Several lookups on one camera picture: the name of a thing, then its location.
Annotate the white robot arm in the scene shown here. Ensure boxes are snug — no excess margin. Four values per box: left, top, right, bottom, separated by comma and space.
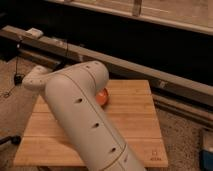
23, 61, 146, 171

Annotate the orange ceramic bowl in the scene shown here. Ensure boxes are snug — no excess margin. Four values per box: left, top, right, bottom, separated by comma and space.
96, 88, 109, 106

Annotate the black power adapter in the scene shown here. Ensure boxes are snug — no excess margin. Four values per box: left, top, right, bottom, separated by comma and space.
14, 74, 24, 86

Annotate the white box on beam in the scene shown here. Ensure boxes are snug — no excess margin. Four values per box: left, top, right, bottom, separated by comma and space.
26, 28, 43, 38

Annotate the blue white box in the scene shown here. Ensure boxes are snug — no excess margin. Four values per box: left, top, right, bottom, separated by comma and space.
199, 129, 213, 171

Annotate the wooden beam rail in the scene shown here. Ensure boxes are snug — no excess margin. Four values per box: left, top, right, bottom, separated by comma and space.
0, 26, 213, 107

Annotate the wooden upright post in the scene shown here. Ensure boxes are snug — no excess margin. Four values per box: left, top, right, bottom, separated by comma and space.
132, 0, 142, 17

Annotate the black cable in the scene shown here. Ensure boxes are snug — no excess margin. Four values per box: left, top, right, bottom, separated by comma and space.
2, 35, 23, 99

